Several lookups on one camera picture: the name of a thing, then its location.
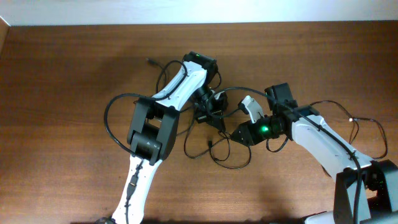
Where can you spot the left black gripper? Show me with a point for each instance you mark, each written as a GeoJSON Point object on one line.
{"type": "Point", "coordinates": [215, 117]}

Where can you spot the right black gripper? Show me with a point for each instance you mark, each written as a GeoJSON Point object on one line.
{"type": "Point", "coordinates": [247, 129]}

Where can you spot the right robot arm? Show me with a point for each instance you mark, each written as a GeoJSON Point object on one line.
{"type": "Point", "coordinates": [365, 189]}

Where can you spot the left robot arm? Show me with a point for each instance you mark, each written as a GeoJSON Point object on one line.
{"type": "Point", "coordinates": [153, 129]}

